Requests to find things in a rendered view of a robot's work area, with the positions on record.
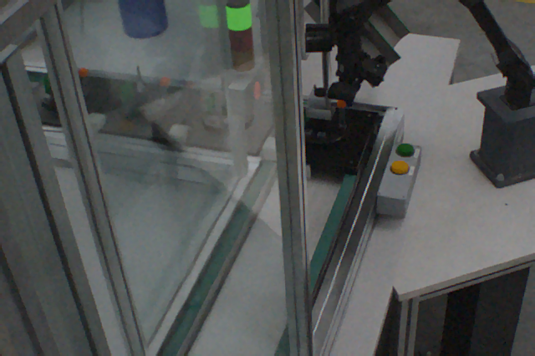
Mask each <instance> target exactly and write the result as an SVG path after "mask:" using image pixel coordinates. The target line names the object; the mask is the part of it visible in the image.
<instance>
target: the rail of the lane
mask: <svg viewBox="0 0 535 356"><path fill-rule="evenodd" d="M404 123H405V108H401V107H394V106H388V109H387V111H386V113H385V118H384V120H383V123H382V125H381V127H380V132H379V133H378V136H376V134H375V133H373V134H372V137H371V139H370V142H369V146H368V153H370V156H369V159H368V162H367V164H366V167H365V170H364V174H363V176H362V178H361V181H360V183H359V187H358V190H357V192H356V195H355V198H354V201H353V204H352V206H351V208H350V211H349V215H348V218H347V221H346V222H345V223H344V227H343V229H342V231H341V234H340V236H339V241H338V243H337V246H336V248H335V250H334V254H333V256H332V259H331V263H330V264H329V269H328V271H327V273H325V276H324V279H323V282H322V285H321V287H320V289H319V293H318V296H317V299H316V301H315V304H314V306H313V310H312V323H313V356H331V354H332V352H333V349H334V345H335V342H336V339H337V337H338V334H339V332H340V329H341V327H342V324H343V321H344V317H345V314H346V312H347V309H348V306H349V302H350V299H351V296H352V293H353V290H354V286H355V283H356V282H357V280H358V277H359V273H360V270H361V267H362V264H363V261H364V257H365V254H366V252H367V249H368V246H369V242H370V238H371V236H372V233H373V230H374V228H375V223H377V221H378V218H379V214H378V213H376V195H377V193H378V189H379V187H380V182H381V180H382V177H383V174H384V172H385V167H386V165H387V162H388V159H389V157H390V152H391V150H392V147H393V144H394V143H401V144H402V142H403V137H404Z"/></svg>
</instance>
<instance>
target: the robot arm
mask: <svg viewBox="0 0 535 356"><path fill-rule="evenodd" d="M392 1H394V0H338V2H337V5H336V9H335V10H334V12H333V13H332V14H331V15H330V17H329V23H323V24H312V23H306V24H305V33H304V39H305V44H306V46H304V47H305V48H306V49H305V50H304V51H306V53H320V52H329V51H332V48H335V46H334V36H337V39H338V53H337V55H336V57H335V60H336V61H338V69H337V71H336V76H337V77H339V82H337V83H335V82H334V83H332V84H331V86H330V88H329V91H328V97H329V99H334V100H340V101H344V102H345V103H346V105H347V106H348V107H352V106H353V104H354V100H355V97H356V95H357V93H358V91H359V90H360V88H361V85H362V83H363V82H364V80H366V81H368V82H370V83H372V85H374V86H375V87H379V86H380V82H381V80H382V78H383V77H384V76H385V73H386V71H387V66H388V65H387V64H386V58H385V56H383V55H380V56H378V57H376V58H375V59H374V58H372V59H371V57H370V56H369V54H368V53H364V50H362V35H368V34H370V29H369V25H368V24H367V23H365V21H366V20H368V19H369V18H370V16H371V15H372V14H373V13H374V12H375V11H376V10H377V9H378V8H380V7H382V6H384V5H385V4H386V3H389V2H392ZM458 1H459V2H460V3H461V4H462V5H464V6H465V7H467V8H468V9H469V11H470V12H471V14H472V15H473V17H474V19H476V21H477V23H478V24H479V26H480V27H481V29H482V31H483V32H484V34H485V35H486V36H487V38H488V40H489V41H490V44H491V45H492V47H493V48H494V51H495V52H493V53H491V56H492V60H493V62H494V64H495V66H496V68H497V69H498V70H499V71H500V73H501V75H502V77H503V78H504V77H506V78H507V79H506V81H507V84H506V90H505V94H502V95H500V97H499V98H500V99H501V100H502V101H503V102H504V103H506V105H507V106H508V107H509V108H510V109H511V110H513V111H515V110H519V109H525V108H527V107H530V106H534V105H535V103H534V102H533V101H532V100H531V94H532V90H533V89H534V88H535V75H534V72H533V71H532V68H531V66H530V64H529V62H528V61H527V60H526V59H525V57H524V55H523V53H522V50H521V49H520V48H519V47H518V46H517V45H516V44H515V43H514V42H512V41H511V40H509V39H508V38H507V36H506V35H505V33H504V32H503V31H502V29H501V27H500V26H499V24H498V23H497V20H496V19H495V16H493V14H492V12H491V10H490V9H489V8H488V7H487V5H486V4H485V3H484V1H483V0H458ZM385 64H386V65H385Z"/></svg>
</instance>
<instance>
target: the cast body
mask: <svg viewBox="0 0 535 356"><path fill-rule="evenodd" d="M330 100H331V99H329V97H328V90H326V89H325V88H321V87H319V88H316V89H312V90H311V92H310V94H309V96H308V105H306V104H304V105H303V109H305V112H306V116H307V117H309V118H315V119H321V120H331V119H332V118H333V116H334V112H335V107H331V104H332V102H334V101H330Z"/></svg>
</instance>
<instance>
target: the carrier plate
mask: <svg viewBox="0 0 535 356"><path fill-rule="evenodd" d="M378 114H379V113H378V112H372V111H366V110H359V109H346V108H344V117H345V118H346V119H347V120H348V121H349V124H350V135H349V138H348V139H347V140H346V141H345V142H344V143H342V144H341V145H337V146H335V148H332V149H327V150H315V149H310V147H307V146H305V158H306V162H308V163H311V167H313V168H318V169H324V170H329V171H335V172H340V173H347V174H352V175H358V173H359V168H360V166H361V163H362V161H363V158H364V155H365V152H366V150H367V148H368V145H369V141H370V138H371V136H372V134H373V132H374V129H375V126H376V123H377V120H378Z"/></svg>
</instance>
